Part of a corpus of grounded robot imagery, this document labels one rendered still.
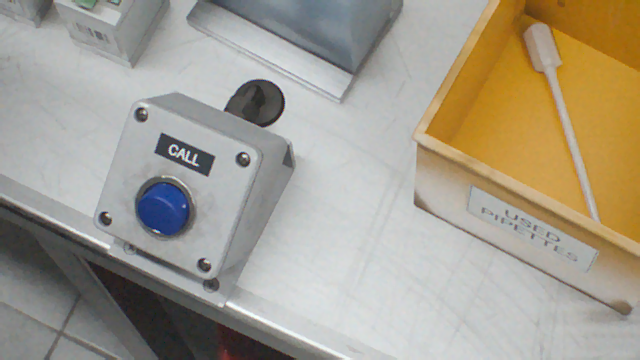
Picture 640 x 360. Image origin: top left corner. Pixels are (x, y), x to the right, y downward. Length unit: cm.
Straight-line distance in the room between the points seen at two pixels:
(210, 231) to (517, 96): 19
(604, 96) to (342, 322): 19
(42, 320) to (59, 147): 91
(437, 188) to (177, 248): 13
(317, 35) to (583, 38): 15
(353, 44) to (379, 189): 8
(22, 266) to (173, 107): 102
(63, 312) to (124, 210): 98
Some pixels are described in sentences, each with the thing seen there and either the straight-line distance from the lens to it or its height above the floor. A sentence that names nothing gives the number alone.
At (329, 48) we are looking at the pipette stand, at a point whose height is 91.
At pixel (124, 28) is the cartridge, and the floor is 92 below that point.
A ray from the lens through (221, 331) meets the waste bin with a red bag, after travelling 115.
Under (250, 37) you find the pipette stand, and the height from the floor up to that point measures 89.
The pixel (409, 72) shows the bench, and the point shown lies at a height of 87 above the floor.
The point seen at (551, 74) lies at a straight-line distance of 73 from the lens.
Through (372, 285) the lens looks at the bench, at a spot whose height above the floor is 88.
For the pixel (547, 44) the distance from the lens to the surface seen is 73.
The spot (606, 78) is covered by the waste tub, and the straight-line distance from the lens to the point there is 75.
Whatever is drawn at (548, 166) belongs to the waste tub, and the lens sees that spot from 72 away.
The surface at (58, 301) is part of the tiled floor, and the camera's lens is 165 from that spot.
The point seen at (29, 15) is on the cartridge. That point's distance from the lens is 77.
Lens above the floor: 155
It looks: 70 degrees down
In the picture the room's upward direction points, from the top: 8 degrees counter-clockwise
